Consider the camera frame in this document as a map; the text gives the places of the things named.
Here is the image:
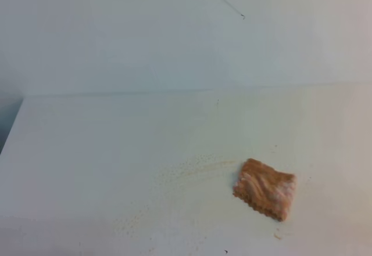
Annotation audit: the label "brown stained cleaning rag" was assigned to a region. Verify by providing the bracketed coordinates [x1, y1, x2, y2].
[232, 158, 297, 222]

